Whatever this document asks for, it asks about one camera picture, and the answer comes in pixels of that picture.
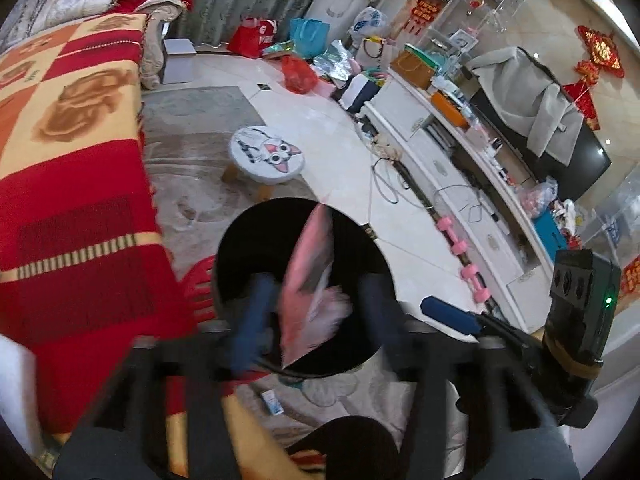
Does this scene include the orange box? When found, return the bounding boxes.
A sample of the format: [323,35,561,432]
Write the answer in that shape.
[430,90,471,127]

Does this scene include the silver foil bag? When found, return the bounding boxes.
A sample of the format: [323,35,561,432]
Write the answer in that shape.
[312,40,352,82]

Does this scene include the red orange printed blanket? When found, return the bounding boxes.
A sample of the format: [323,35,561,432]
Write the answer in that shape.
[0,12,321,478]

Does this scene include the blue box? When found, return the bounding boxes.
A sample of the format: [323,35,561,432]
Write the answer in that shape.
[531,211,569,264]

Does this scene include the brown paper bag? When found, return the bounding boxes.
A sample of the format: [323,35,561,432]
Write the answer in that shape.
[389,50,437,91]

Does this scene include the cat print round stool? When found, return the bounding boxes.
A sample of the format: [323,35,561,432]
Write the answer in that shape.
[222,125,305,201]

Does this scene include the black round trash bin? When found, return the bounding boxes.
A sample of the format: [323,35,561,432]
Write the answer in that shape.
[212,198,397,379]

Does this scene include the clear acrylic shelf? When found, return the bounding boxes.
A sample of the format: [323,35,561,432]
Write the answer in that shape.
[414,0,527,57]

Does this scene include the cream carved sofa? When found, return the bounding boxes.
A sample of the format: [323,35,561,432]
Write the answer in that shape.
[120,0,195,92]

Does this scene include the dark navy bag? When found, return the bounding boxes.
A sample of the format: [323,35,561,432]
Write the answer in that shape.
[339,73,382,114]

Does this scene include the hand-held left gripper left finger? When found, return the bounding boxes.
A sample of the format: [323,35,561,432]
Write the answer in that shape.
[52,274,280,480]

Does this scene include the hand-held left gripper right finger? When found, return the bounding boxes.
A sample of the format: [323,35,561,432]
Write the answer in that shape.
[361,276,581,480]

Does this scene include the white sofa cushions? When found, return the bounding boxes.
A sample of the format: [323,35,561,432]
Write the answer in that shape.
[27,0,128,37]

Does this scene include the pink dumbbell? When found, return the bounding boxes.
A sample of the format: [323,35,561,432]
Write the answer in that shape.
[460,262,494,304]
[437,216,469,257]

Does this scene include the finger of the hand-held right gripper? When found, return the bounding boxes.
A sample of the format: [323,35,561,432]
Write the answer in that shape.
[420,296,547,357]

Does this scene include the red plastic bag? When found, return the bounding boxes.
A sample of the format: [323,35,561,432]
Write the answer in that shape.
[280,55,319,95]

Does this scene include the white cardboard box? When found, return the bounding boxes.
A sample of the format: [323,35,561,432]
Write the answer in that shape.
[162,38,197,85]

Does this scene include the black television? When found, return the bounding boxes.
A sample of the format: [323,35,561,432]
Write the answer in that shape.
[469,47,613,202]

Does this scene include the white tv cabinet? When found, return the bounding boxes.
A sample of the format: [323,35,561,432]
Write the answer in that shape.
[361,70,568,335]

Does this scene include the red hanging ornament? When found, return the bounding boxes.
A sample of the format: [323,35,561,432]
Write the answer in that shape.
[407,0,444,29]

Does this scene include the teal shopping bag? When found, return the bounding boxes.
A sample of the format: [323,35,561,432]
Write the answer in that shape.
[289,18,332,59]

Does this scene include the small white blue carton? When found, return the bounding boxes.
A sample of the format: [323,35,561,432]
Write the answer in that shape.
[260,389,285,417]

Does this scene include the white cable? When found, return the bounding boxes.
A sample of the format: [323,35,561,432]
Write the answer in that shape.
[369,154,402,204]

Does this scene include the red knot wall decoration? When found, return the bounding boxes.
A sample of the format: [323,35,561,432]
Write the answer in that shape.
[564,25,627,132]

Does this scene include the grey cloth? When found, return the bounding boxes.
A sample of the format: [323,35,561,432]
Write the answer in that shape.
[465,46,587,167]

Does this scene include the pink plastic wrapper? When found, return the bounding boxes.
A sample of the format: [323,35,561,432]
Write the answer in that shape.
[278,203,352,367]

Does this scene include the red plastic stool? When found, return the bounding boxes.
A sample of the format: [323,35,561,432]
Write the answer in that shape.
[180,255,222,327]

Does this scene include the white plastic bag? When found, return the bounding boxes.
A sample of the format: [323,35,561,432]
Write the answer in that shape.
[349,7,390,42]

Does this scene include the red shopping bag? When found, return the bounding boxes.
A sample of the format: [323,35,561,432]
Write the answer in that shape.
[227,17,279,59]

